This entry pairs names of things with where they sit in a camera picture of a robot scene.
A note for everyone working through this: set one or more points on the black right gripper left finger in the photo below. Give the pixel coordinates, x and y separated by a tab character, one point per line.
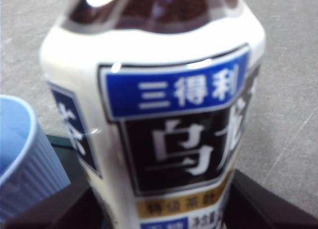
62	211

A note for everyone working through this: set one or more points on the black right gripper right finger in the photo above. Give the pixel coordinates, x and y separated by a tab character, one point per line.
261	206

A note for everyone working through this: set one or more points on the dark oolong tea bottle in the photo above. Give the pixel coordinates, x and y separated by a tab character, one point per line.
154	114

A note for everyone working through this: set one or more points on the blue ribbed cup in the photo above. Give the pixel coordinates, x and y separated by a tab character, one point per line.
22	152

